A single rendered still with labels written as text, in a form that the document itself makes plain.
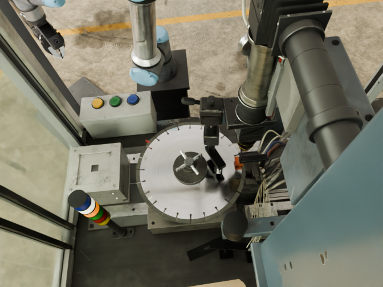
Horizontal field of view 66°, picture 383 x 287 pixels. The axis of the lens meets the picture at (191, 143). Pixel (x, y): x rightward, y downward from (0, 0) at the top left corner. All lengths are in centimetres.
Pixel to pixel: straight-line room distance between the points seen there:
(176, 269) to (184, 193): 29
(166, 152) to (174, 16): 211
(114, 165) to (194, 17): 210
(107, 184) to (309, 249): 82
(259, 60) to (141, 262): 80
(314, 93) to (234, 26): 252
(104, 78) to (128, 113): 142
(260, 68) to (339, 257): 38
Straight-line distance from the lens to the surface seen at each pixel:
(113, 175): 104
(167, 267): 109
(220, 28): 281
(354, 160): 19
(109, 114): 118
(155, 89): 140
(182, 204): 91
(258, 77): 57
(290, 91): 52
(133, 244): 112
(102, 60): 271
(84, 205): 76
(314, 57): 35
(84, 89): 252
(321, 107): 32
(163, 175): 95
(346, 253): 24
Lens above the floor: 182
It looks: 62 degrees down
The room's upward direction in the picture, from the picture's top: 7 degrees counter-clockwise
